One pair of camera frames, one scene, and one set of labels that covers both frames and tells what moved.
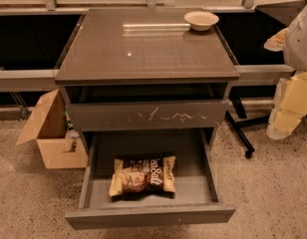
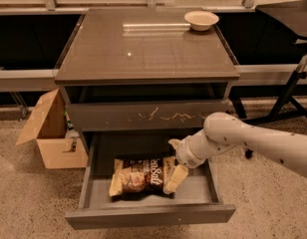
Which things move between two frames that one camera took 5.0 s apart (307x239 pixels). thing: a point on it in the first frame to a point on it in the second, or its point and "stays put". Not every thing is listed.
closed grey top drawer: x=152 y=116 stays put
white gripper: x=300 y=45 to x=185 y=152
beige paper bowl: x=201 y=20 stays put
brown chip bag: x=144 y=176 stays put
